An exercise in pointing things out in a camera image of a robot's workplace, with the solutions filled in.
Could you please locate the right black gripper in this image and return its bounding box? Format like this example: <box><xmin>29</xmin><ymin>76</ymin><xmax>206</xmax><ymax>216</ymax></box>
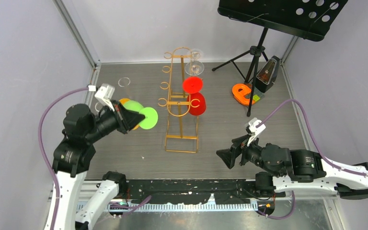
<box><xmin>215</xmin><ymin>132</ymin><xmax>280</xmax><ymax>177</ymax></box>

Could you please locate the green toy brick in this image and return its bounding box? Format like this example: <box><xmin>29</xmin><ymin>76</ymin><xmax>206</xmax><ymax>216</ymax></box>
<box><xmin>252</xmin><ymin>94</ymin><xmax>261</xmax><ymax>103</ymax></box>

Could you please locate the clear wine glass back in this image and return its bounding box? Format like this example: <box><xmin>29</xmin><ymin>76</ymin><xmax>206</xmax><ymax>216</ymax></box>
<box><xmin>187</xmin><ymin>48</ymin><xmax>204</xmax><ymax>60</ymax></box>

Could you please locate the clear wine glass front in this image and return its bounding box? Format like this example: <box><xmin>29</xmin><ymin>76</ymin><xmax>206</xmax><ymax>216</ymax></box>
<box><xmin>118</xmin><ymin>77</ymin><xmax>131</xmax><ymax>87</ymax></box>

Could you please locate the orange toy track piece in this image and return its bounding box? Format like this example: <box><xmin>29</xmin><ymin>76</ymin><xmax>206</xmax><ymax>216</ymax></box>
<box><xmin>231</xmin><ymin>83</ymin><xmax>255</xmax><ymax>106</ymax></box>

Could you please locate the black music stand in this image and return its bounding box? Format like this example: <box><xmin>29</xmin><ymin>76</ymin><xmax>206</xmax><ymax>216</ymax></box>
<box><xmin>211</xmin><ymin>0</ymin><xmax>349</xmax><ymax>117</ymax></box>

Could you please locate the red wine glass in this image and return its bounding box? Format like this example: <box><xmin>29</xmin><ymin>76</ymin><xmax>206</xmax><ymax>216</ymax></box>
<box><xmin>182</xmin><ymin>76</ymin><xmax>207</xmax><ymax>116</ymax></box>

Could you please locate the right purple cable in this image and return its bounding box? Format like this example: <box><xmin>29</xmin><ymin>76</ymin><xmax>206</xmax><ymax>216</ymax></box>
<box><xmin>255</xmin><ymin>99</ymin><xmax>368</xmax><ymax>220</ymax></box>

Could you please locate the clear wine glass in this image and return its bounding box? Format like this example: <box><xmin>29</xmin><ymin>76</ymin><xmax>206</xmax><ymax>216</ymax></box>
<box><xmin>118</xmin><ymin>77</ymin><xmax>131</xmax><ymax>87</ymax></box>
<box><xmin>184</xmin><ymin>60</ymin><xmax>205</xmax><ymax>76</ymax></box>
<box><xmin>94</xmin><ymin>102</ymin><xmax>103</xmax><ymax>113</ymax></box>
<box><xmin>187</xmin><ymin>48</ymin><xmax>204</xmax><ymax>60</ymax></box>

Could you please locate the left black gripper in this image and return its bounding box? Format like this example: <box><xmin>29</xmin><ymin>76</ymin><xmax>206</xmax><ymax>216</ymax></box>
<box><xmin>87</xmin><ymin>98</ymin><xmax>146</xmax><ymax>141</ymax></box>

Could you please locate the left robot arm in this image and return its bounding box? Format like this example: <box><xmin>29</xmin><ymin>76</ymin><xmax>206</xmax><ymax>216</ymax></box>
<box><xmin>45</xmin><ymin>100</ymin><xmax>145</xmax><ymax>230</ymax></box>

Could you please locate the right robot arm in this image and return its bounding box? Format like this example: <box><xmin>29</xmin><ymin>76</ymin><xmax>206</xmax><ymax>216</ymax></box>
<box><xmin>216</xmin><ymin>137</ymin><xmax>368</xmax><ymax>200</ymax></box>

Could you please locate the purple cable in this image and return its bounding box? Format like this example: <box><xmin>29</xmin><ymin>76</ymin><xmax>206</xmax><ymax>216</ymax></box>
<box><xmin>255</xmin><ymin>99</ymin><xmax>368</xmax><ymax>220</ymax></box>
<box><xmin>38</xmin><ymin>87</ymin><xmax>151</xmax><ymax>230</ymax></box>

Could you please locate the yellow wine glass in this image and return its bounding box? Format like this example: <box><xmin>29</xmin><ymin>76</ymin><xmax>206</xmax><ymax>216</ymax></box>
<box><xmin>119</xmin><ymin>98</ymin><xmax>139</xmax><ymax>130</ymax></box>

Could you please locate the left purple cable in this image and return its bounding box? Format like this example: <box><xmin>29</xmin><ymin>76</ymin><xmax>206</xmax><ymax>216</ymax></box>
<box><xmin>38</xmin><ymin>87</ymin><xmax>151</xmax><ymax>230</ymax></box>

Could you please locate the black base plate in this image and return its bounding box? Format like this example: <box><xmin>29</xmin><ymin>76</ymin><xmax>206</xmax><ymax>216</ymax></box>
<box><xmin>119</xmin><ymin>179</ymin><xmax>267</xmax><ymax>205</ymax></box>

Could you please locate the gold wire glass rack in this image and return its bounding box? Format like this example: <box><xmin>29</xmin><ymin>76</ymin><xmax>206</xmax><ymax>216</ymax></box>
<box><xmin>158</xmin><ymin>47</ymin><xmax>200</xmax><ymax>153</ymax></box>

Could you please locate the black metronome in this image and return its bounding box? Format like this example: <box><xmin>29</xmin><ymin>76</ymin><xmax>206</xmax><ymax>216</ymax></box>
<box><xmin>256</xmin><ymin>56</ymin><xmax>280</xmax><ymax>93</ymax></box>

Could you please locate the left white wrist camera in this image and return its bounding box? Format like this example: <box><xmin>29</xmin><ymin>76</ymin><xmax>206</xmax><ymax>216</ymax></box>
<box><xmin>88</xmin><ymin>83</ymin><xmax>115</xmax><ymax>112</ymax></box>

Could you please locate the green wine glass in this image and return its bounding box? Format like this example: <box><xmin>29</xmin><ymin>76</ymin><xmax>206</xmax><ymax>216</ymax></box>
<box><xmin>123</xmin><ymin>100</ymin><xmax>158</xmax><ymax>130</ymax></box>

